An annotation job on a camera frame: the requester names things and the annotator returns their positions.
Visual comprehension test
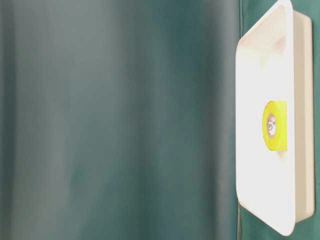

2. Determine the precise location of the white plastic tray case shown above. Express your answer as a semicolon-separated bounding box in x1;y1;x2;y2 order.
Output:
235;0;315;236

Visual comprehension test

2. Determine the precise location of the green table cloth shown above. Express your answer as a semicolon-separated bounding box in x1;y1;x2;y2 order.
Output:
0;0;320;240

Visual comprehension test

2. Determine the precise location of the yellow tape roll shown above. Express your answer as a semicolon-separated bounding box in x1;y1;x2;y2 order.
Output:
262;100;288;152

